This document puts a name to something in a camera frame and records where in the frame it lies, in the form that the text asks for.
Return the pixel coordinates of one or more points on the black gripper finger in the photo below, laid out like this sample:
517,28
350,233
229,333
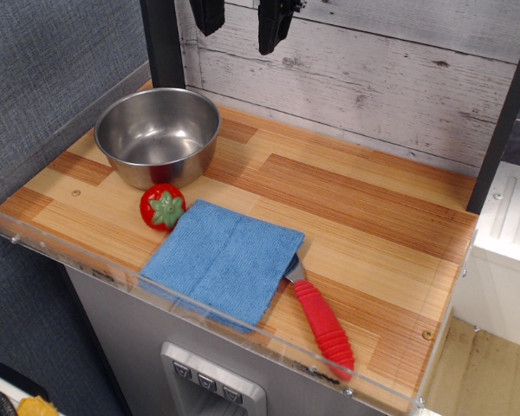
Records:
274,19

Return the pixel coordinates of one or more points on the blue microfiber towel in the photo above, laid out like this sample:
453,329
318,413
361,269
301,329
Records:
225,260

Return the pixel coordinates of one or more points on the stainless steel bowl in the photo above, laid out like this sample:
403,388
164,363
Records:
161,135

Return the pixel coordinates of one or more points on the red toy strawberry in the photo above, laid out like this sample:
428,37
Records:
162,206

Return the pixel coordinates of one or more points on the clear acrylic table guard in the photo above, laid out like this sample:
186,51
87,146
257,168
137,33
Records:
385,239

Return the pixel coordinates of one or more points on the white plastic side unit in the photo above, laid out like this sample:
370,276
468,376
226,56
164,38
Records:
487,294

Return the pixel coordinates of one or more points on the grey toy fridge cabinet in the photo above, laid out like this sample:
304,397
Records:
132,326

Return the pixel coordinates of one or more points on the silver dispenser panel with buttons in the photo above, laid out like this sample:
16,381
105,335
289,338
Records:
202,387

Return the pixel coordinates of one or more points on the yellow object bottom left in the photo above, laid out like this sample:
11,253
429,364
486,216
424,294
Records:
36,406

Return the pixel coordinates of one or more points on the black left frame post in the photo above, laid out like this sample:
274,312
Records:
162,43

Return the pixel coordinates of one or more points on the black frame post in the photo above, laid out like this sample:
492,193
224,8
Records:
497,145
162,43

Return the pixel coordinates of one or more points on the black right frame post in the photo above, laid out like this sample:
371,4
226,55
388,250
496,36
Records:
497,145

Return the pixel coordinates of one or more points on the red handled metal fork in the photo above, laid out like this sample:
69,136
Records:
330,336

